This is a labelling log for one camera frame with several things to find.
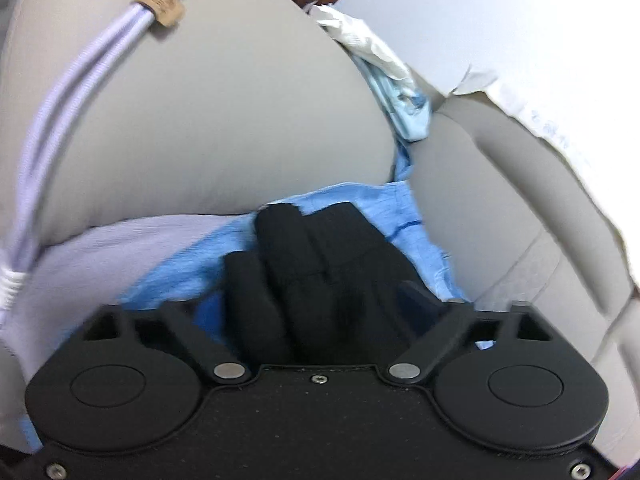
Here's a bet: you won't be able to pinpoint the lavender braided cable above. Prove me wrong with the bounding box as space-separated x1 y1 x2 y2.
0 0 213 323

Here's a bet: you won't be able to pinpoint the white crumpled cloth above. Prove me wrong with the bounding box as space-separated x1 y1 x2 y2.
309 4 417 92

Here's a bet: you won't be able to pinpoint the brown cable tag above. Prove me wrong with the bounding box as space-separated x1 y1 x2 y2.
134 0 187 27

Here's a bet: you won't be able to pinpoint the black pants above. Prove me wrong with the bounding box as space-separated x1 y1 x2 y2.
222 202 447 367

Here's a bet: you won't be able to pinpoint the blue checked bedsheet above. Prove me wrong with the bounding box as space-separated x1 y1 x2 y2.
117 137 472 333

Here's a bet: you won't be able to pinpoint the light blue crumpled cloth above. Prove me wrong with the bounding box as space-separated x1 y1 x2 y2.
357 55 432 142

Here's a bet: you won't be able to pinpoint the grey leather sofa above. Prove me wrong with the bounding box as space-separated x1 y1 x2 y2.
0 0 640 468

